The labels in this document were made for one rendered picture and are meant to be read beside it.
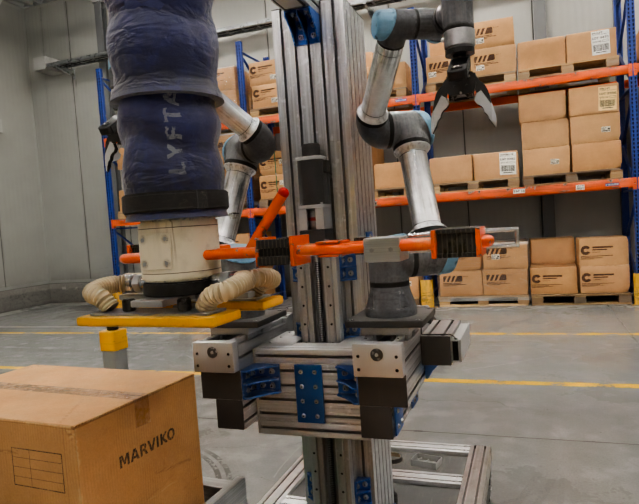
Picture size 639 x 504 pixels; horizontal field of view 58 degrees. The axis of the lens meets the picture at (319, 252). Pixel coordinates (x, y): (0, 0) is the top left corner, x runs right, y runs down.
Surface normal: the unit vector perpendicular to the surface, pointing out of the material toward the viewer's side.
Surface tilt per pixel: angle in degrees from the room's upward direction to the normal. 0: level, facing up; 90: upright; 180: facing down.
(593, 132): 93
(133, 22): 75
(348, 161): 90
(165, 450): 90
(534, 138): 91
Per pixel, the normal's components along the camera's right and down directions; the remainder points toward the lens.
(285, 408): -0.34, 0.07
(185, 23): 0.63, -0.30
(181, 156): 0.44, -0.26
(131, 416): 0.91, -0.04
